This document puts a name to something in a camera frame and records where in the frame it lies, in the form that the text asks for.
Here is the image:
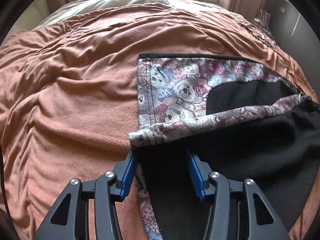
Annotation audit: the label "wire rack with items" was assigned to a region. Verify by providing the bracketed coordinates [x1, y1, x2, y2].
[251, 9, 276, 42]

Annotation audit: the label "beige duvet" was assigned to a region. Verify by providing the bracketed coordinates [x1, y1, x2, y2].
[36, 0, 245, 29]

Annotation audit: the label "salmon pink bed blanket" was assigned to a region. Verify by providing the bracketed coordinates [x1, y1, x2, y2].
[1, 3, 318, 239]

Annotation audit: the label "black pants with patterned lining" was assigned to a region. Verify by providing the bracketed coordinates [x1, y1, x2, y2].
[129, 54, 319, 239]

